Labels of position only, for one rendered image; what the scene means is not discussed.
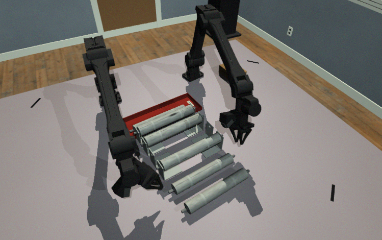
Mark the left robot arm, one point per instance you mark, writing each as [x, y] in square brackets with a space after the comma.
[210, 19]

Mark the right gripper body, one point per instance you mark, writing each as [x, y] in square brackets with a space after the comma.
[147, 171]

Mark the brown cardboard box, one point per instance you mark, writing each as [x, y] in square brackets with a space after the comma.
[222, 70]

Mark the red scrap tray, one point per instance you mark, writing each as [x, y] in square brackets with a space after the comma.
[184, 99]

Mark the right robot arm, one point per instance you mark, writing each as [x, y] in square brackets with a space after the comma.
[120, 141]

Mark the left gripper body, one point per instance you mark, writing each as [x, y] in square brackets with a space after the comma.
[242, 128]

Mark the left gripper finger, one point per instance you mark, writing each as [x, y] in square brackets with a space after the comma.
[245, 136]
[233, 133]

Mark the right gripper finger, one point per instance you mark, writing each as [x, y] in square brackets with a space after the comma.
[156, 177]
[155, 183]

